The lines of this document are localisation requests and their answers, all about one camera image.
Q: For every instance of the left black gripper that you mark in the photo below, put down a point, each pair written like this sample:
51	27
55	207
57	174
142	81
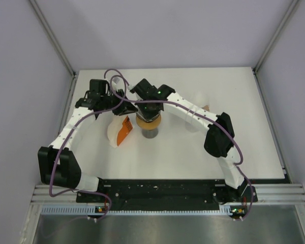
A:
126	107

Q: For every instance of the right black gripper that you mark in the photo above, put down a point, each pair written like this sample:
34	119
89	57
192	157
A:
149	116

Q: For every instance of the orange coffee filter pack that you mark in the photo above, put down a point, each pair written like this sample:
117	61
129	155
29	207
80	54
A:
118	130

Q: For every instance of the smoky grey glass carafe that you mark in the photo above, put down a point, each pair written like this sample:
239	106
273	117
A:
150	134

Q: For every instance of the clear glass carafe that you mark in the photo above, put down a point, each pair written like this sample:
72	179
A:
189	127

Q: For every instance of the wooden dripper ring holder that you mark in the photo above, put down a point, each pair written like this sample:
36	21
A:
206	107

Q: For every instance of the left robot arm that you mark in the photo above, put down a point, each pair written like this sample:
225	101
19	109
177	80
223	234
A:
57	162

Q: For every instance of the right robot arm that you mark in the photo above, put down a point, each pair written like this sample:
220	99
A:
218	128

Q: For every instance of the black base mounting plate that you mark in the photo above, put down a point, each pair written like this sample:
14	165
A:
174	194

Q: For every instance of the grey slotted cable duct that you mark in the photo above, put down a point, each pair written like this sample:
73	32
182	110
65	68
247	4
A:
67	210

